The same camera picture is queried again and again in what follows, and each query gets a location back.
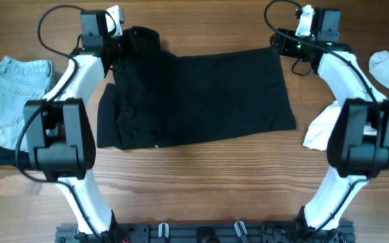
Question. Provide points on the black t-shirt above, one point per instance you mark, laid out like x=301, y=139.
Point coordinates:
x=158, y=99

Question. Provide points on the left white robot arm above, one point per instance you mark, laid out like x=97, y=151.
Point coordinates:
x=57, y=139

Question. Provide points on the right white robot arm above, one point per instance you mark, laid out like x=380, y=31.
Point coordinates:
x=357, y=148

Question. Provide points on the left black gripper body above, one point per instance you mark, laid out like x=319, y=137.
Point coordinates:
x=121, y=47

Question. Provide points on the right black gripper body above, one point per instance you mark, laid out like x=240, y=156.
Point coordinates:
x=290, y=48

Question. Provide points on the light blue denim jeans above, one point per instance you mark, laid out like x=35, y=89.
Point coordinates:
x=19, y=83

